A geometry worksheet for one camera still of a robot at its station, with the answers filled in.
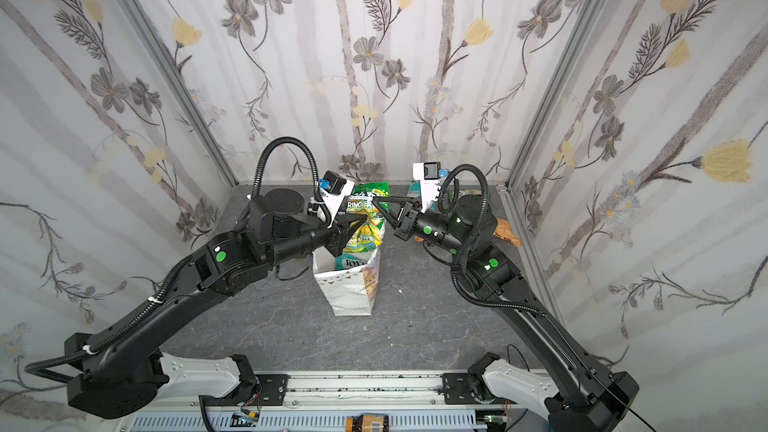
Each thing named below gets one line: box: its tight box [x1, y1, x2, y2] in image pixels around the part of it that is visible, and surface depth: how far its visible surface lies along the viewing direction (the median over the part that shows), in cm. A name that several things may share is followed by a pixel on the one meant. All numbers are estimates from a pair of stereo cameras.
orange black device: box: [345, 413, 389, 432], surface depth 68 cm
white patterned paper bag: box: [312, 246, 381, 316], surface depth 76 cm
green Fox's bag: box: [335, 182, 390, 271], surface depth 58 cm
